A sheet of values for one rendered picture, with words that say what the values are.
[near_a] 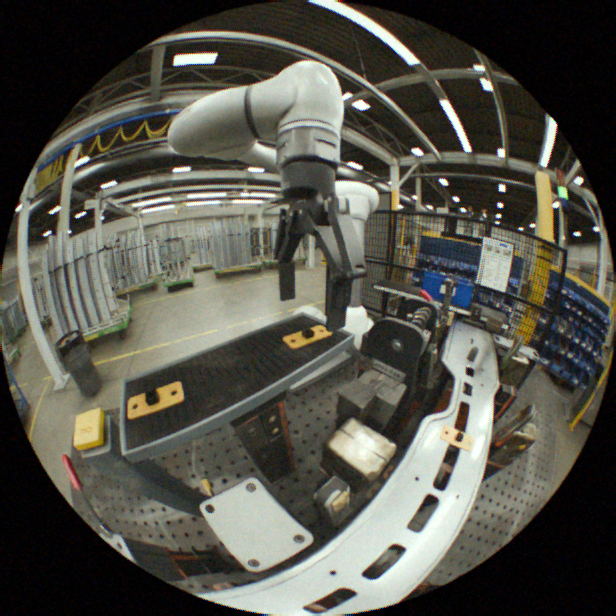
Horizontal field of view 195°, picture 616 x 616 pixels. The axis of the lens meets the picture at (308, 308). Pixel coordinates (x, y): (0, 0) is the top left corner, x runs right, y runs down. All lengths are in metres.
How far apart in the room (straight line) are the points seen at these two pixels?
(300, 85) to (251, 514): 0.48
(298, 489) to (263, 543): 0.44
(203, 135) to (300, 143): 0.15
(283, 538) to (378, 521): 0.16
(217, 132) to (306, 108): 0.13
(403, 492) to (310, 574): 0.19
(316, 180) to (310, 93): 0.13
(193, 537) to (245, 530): 0.49
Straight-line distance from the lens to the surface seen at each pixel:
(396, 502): 0.35
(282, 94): 0.29
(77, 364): 2.72
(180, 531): 0.73
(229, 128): 0.31
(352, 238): 0.20
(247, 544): 0.23
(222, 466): 0.71
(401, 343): 0.36
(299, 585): 0.35
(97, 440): 0.30
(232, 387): 0.24
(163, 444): 0.23
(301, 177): 0.24
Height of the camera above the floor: 1.33
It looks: 23 degrees down
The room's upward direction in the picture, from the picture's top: straight up
